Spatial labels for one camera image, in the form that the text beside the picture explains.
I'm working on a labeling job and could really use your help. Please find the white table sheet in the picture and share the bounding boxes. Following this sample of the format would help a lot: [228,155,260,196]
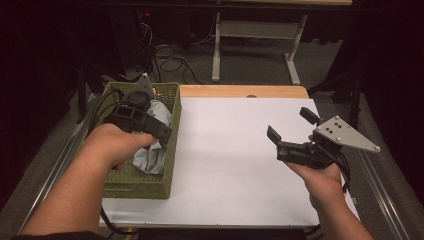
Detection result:
[99,96,360,229]

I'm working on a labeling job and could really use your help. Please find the black floor cables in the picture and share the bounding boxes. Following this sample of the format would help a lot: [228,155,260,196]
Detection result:
[151,42,205,86]

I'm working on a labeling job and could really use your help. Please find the light blue cloth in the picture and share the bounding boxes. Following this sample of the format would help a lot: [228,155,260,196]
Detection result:
[132,98,173,176]

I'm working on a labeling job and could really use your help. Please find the green woven basket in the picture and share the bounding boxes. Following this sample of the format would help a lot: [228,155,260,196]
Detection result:
[95,81,183,200]

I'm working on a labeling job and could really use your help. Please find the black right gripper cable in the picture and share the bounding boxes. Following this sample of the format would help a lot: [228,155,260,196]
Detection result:
[329,151,352,194]

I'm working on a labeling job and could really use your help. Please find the black cable under table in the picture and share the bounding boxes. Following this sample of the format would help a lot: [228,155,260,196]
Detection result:
[99,206,138,236]

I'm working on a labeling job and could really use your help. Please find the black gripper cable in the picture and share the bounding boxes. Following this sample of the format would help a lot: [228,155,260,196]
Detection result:
[87,88,125,135]
[329,151,352,194]

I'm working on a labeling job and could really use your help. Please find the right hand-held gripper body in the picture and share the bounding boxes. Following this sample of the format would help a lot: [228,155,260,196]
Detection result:
[275,115,382,170]

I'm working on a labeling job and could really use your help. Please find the white metal desk frame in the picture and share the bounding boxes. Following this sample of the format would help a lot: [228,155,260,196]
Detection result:
[211,12,310,86]

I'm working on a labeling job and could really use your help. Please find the person's left hand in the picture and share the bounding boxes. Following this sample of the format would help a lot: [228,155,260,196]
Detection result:
[81,122,159,171]

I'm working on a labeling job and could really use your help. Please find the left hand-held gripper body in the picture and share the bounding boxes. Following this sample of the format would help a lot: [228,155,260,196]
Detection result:
[102,72,158,135]

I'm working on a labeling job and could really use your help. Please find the person's right hand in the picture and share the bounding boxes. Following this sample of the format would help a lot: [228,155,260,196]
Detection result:
[286,161,348,205]

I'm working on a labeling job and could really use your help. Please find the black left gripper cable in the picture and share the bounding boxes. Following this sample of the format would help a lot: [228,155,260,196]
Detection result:
[87,88,125,135]

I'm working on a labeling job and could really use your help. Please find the black stand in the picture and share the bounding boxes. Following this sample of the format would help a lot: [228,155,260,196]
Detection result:
[75,62,105,125]
[307,70,364,130]

